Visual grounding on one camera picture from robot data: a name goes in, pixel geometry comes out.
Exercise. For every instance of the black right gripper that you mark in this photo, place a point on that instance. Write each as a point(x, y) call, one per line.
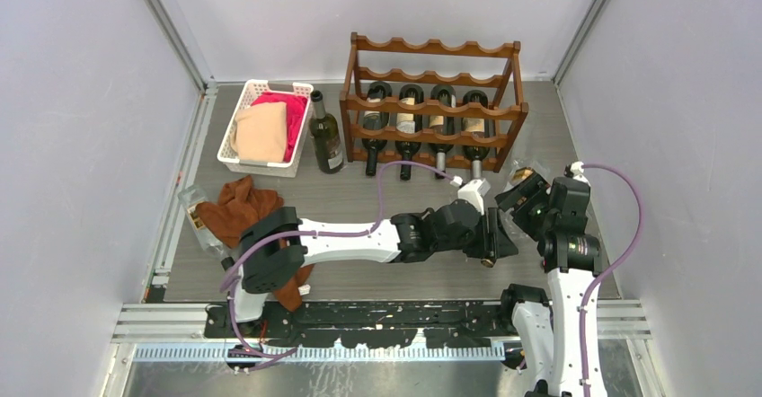
point(534, 187)

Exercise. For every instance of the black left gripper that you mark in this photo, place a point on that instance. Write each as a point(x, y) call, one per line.
point(494, 242)

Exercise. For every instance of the clear bottle brown label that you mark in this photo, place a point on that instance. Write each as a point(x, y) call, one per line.
point(526, 205)

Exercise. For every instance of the dark wine bottle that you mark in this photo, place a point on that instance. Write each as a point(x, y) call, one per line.
point(442, 125)

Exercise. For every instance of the dark bottle white label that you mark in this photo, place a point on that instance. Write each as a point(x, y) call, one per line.
point(408, 123)

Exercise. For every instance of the green bottle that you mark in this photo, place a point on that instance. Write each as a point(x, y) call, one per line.
point(325, 134)

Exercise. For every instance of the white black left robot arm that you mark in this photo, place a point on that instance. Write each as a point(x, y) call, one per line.
point(275, 249)

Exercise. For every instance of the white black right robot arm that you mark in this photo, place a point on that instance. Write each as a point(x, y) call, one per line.
point(557, 327)

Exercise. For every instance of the brown wooden wine rack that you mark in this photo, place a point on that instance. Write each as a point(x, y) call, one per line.
point(508, 103)

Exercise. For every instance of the clear bottle under towel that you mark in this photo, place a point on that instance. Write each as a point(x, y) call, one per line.
point(189, 200)

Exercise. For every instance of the white plastic basket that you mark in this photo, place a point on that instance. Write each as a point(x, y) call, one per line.
point(251, 91)

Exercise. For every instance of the pink folded cloth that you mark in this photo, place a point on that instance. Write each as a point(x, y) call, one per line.
point(279, 117)

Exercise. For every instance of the brown towel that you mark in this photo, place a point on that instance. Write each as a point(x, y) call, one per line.
point(239, 206)

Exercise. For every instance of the peach folded cloth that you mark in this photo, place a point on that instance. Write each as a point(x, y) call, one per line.
point(246, 139)

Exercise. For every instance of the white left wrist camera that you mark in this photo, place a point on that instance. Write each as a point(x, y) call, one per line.
point(473, 192)

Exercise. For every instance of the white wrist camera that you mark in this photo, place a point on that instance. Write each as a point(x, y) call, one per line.
point(473, 192)
point(575, 171)

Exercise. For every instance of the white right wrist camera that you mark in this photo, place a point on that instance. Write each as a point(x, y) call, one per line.
point(575, 171)

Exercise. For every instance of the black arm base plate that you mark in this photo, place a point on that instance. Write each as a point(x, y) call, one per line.
point(381, 324)

